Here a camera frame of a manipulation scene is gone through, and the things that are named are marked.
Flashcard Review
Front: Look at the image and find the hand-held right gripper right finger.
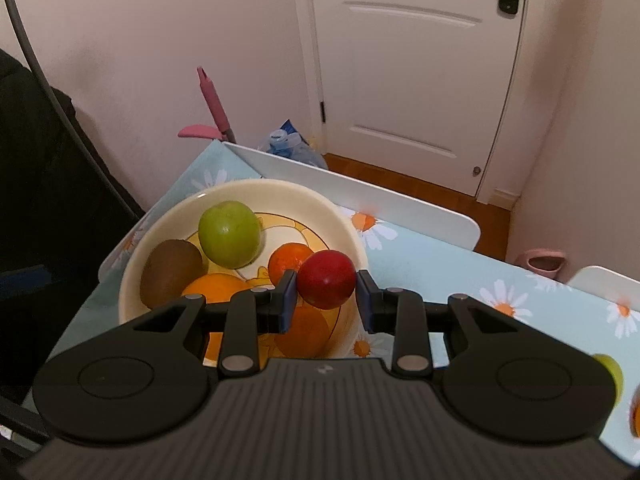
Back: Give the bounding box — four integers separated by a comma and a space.
355, 269, 539, 380

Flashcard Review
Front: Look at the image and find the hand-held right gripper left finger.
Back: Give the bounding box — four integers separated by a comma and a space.
115, 269, 299, 379

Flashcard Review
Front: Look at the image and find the small orange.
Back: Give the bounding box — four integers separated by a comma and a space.
268, 242, 316, 287
272, 305, 335, 359

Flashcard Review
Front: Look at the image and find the green apple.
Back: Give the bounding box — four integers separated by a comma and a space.
592, 353, 625, 408
198, 201, 262, 268

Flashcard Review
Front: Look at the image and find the cream bowl with yellow print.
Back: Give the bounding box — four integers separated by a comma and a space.
118, 178, 369, 362

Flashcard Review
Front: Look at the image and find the brown kiwi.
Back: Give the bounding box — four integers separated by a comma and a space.
139, 239, 207, 310

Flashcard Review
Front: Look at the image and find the light blue daisy tablecloth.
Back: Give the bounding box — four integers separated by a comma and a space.
20, 139, 640, 466

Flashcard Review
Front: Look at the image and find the white chair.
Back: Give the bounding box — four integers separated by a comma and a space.
222, 142, 481, 251
567, 265, 640, 307

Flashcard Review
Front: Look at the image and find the clear plastic water jug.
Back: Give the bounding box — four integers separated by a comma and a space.
257, 119, 329, 171

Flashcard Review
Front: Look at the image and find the white panel door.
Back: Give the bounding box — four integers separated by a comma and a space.
291, 0, 532, 206

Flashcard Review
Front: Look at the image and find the black chair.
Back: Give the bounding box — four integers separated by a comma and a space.
0, 49, 147, 411

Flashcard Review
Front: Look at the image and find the grey metal tube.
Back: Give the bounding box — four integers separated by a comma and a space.
0, 0, 147, 222

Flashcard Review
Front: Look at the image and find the pink long-handled tool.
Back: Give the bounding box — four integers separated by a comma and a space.
178, 66, 236, 144

